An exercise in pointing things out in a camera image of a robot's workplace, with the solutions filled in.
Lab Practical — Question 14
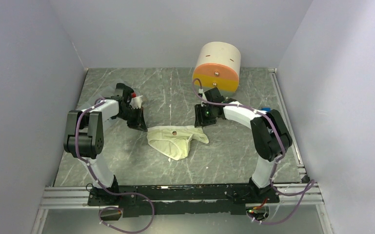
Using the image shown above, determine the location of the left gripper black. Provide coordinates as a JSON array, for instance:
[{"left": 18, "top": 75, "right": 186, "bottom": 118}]
[{"left": 115, "top": 106, "right": 148, "bottom": 132}]

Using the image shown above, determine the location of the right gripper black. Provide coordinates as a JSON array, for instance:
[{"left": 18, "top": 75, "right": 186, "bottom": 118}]
[{"left": 195, "top": 103, "right": 217, "bottom": 128}]

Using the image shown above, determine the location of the cream yellow cloth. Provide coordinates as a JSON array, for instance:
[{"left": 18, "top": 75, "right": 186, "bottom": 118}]
[{"left": 147, "top": 125, "right": 209, "bottom": 161}]

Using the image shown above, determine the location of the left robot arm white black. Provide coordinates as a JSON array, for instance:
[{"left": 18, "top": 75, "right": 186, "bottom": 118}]
[{"left": 63, "top": 83, "right": 147, "bottom": 205}]

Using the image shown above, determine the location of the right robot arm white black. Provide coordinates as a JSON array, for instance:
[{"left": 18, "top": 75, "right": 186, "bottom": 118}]
[{"left": 195, "top": 88, "right": 293, "bottom": 202}]

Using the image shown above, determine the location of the black rolled sock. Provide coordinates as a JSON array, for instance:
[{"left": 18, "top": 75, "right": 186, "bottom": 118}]
[{"left": 115, "top": 83, "right": 134, "bottom": 97}]

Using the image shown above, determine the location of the clear plastic compartment tray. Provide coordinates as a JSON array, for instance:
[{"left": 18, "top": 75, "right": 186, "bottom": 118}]
[{"left": 80, "top": 80, "right": 141, "bottom": 122}]

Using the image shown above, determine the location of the round drawer cabinet orange yellow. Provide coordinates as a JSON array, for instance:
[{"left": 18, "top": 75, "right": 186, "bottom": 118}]
[{"left": 192, "top": 41, "right": 241, "bottom": 96}]

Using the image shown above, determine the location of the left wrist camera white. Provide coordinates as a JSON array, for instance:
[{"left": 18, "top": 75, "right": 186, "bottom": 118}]
[{"left": 130, "top": 93, "right": 143, "bottom": 109}]

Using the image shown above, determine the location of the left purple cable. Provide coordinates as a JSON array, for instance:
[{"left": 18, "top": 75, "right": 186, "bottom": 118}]
[{"left": 74, "top": 97, "right": 156, "bottom": 234}]

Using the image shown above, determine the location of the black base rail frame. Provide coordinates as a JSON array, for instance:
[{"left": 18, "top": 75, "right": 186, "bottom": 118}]
[{"left": 87, "top": 182, "right": 279, "bottom": 217}]

